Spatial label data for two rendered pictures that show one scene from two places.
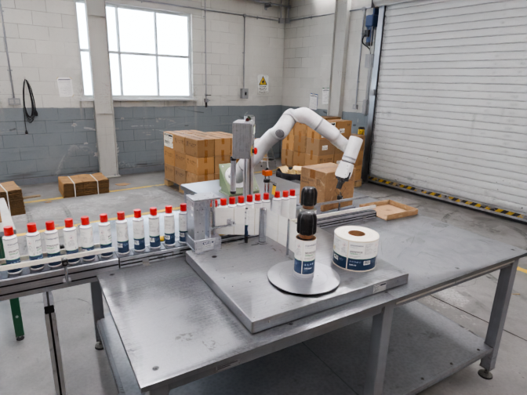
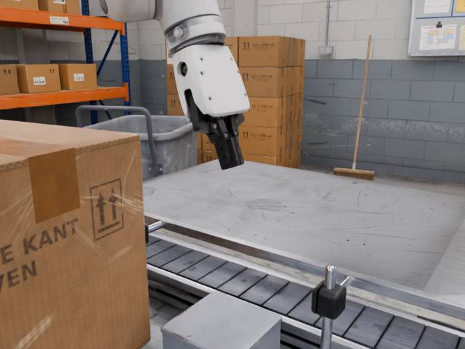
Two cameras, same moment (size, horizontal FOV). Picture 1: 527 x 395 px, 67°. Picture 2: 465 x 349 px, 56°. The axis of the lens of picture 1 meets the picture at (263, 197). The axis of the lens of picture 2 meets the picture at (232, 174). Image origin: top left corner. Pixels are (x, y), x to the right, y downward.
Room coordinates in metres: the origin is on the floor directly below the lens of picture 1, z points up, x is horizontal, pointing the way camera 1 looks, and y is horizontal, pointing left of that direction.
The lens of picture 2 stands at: (2.64, 0.09, 1.20)
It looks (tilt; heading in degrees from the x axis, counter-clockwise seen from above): 15 degrees down; 247
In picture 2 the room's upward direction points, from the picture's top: straight up
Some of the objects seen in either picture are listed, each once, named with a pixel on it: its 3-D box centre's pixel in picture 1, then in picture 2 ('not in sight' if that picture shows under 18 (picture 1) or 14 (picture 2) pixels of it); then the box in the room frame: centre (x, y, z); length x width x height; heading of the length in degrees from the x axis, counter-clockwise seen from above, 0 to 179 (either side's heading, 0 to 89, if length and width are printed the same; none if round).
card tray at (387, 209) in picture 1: (388, 209); not in sight; (2.65, -0.88, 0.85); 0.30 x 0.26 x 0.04; 121
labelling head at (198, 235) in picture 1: (202, 221); not in sight; (1.84, 0.29, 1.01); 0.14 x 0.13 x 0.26; 121
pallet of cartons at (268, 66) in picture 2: not in sight; (237, 113); (0.92, -3.80, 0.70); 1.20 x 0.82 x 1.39; 133
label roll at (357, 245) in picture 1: (355, 248); not in sight; (1.70, -0.43, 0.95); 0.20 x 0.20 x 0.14
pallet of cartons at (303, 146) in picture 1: (322, 153); not in sight; (6.55, -0.96, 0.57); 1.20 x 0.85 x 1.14; 129
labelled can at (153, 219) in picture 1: (154, 227); not in sight; (1.80, 0.53, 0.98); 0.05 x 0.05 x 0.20
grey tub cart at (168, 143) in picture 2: not in sight; (145, 171); (2.06, -2.74, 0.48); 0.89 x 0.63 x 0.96; 56
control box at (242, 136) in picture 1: (244, 139); not in sight; (2.15, 0.12, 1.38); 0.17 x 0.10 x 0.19; 176
